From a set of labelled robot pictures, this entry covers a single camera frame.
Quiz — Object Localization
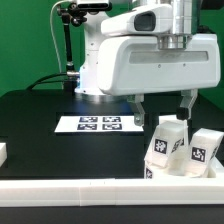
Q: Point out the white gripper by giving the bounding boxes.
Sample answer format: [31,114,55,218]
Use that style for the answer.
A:
[97,34,221,126]

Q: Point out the white round stool seat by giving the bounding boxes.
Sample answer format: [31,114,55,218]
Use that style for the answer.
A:
[144,159,210,179]

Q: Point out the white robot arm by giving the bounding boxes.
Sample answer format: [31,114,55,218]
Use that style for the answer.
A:
[78,0,221,126]

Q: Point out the white sheet with markers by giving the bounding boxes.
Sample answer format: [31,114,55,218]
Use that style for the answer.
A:
[55,116,143,133]

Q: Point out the white block at left edge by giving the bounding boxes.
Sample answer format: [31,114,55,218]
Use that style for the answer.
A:
[0,143,7,168]

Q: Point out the black cables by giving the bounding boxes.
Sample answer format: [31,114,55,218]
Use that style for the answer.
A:
[26,73,69,91]

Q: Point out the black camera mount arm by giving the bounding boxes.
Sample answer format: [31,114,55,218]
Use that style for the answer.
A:
[57,3,87,93]

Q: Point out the white cable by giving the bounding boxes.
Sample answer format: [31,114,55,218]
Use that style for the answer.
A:
[49,0,72,74]

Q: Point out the white obstacle wall frame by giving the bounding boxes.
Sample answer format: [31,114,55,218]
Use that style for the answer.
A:
[0,156,224,208]

